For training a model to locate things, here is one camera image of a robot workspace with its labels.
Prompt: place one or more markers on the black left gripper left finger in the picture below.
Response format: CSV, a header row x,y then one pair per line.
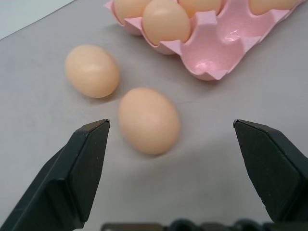
x,y
65,183

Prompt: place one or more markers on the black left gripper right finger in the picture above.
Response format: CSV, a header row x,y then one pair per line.
x,y
272,173

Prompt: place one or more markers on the beige egg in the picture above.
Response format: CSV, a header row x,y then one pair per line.
x,y
166,22
92,71
269,5
199,6
128,9
149,120

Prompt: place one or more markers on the pink egg carton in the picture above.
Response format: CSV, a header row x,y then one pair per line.
x,y
216,48

